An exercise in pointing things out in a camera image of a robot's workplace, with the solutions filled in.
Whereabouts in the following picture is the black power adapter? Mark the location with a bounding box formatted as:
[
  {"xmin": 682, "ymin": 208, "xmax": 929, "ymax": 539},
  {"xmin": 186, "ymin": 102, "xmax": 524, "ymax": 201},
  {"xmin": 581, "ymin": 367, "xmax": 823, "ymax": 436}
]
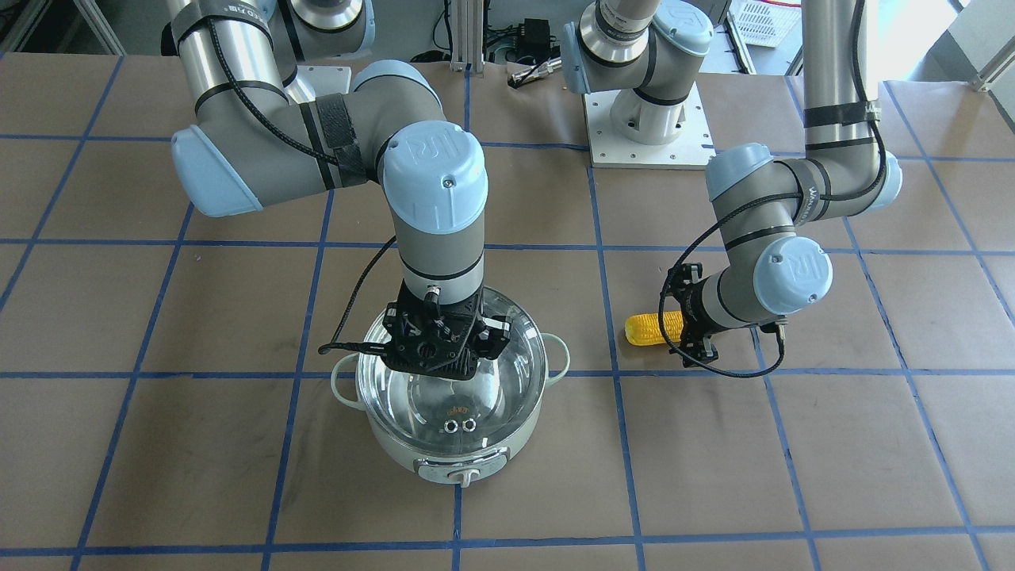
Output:
[{"xmin": 517, "ymin": 18, "xmax": 551, "ymax": 53}]

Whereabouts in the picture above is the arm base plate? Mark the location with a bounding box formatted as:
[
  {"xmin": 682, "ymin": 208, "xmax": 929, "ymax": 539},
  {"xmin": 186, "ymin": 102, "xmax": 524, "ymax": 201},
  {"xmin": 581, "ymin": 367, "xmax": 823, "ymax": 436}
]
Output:
[
  {"xmin": 282, "ymin": 65, "xmax": 352, "ymax": 104},
  {"xmin": 583, "ymin": 83, "xmax": 715, "ymax": 170}
]

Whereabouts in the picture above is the pale green cooking pot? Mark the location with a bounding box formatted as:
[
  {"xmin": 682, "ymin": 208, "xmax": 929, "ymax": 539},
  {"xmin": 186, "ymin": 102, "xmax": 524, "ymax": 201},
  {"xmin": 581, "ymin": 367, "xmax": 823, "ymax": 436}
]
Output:
[{"xmin": 330, "ymin": 333, "xmax": 572, "ymax": 488}]

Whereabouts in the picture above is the yellow corn cob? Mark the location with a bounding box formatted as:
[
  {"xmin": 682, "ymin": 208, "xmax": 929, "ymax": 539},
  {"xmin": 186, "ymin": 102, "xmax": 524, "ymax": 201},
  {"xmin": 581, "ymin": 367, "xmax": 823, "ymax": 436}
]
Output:
[{"xmin": 623, "ymin": 310, "xmax": 684, "ymax": 347}]

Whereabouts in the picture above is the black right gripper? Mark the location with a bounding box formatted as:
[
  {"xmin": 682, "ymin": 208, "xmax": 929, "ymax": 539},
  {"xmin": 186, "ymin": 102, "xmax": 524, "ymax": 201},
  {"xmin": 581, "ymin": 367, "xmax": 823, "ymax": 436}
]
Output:
[{"xmin": 383, "ymin": 282, "xmax": 511, "ymax": 380}]

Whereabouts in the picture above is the white plastic basket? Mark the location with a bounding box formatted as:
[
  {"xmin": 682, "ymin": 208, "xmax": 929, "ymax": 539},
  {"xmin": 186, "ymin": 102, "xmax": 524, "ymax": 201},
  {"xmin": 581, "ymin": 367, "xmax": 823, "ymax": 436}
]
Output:
[{"xmin": 731, "ymin": 1, "xmax": 802, "ymax": 48}]

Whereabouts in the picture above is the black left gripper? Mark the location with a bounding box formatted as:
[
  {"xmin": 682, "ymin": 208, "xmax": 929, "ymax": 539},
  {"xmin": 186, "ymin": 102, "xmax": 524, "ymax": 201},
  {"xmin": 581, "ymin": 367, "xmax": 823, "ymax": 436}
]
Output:
[{"xmin": 665, "ymin": 263, "xmax": 720, "ymax": 366}]

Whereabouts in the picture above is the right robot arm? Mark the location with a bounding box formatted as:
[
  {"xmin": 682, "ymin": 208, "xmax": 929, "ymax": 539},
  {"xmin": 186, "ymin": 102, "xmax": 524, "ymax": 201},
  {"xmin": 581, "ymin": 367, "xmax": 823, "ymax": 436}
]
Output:
[{"xmin": 167, "ymin": 1, "xmax": 510, "ymax": 381}]

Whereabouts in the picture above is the glass pot lid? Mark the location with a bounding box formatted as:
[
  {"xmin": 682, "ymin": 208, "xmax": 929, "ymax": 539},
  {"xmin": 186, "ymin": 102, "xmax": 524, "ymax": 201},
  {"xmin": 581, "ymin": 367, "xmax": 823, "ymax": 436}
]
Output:
[{"xmin": 358, "ymin": 288, "xmax": 548, "ymax": 458}]

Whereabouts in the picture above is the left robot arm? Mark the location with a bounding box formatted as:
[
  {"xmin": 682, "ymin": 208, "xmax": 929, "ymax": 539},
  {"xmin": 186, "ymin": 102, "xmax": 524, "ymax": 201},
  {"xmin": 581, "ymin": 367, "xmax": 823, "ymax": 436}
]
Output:
[{"xmin": 561, "ymin": 1, "xmax": 902, "ymax": 371}]

